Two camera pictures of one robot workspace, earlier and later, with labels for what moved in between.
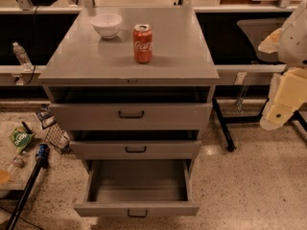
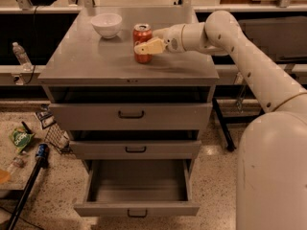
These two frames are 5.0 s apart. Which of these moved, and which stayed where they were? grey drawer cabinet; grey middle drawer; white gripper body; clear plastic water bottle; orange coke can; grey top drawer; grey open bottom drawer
Moved: white gripper body
Stayed: orange coke can; grey open bottom drawer; clear plastic water bottle; grey top drawer; grey middle drawer; grey drawer cabinet
